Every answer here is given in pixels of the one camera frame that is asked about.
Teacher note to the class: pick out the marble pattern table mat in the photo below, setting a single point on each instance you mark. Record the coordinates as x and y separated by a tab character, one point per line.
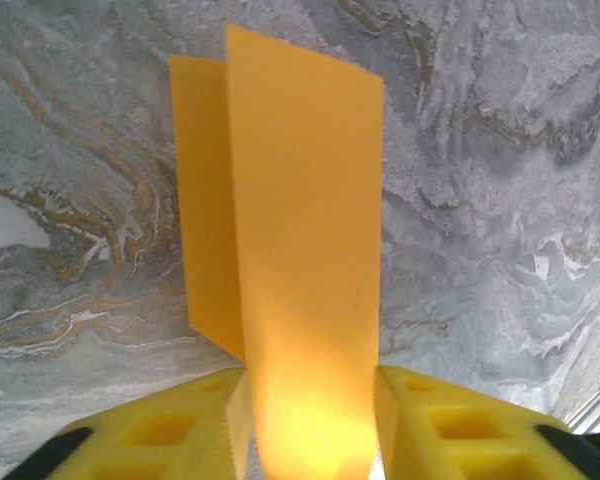
480	200

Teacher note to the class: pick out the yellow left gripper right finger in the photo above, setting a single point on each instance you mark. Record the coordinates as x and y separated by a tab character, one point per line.
470	435

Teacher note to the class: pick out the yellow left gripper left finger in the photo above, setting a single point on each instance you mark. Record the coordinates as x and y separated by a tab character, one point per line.
170	430

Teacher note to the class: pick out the yellow paper sheet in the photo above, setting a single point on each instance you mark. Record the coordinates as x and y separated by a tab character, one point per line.
305	225

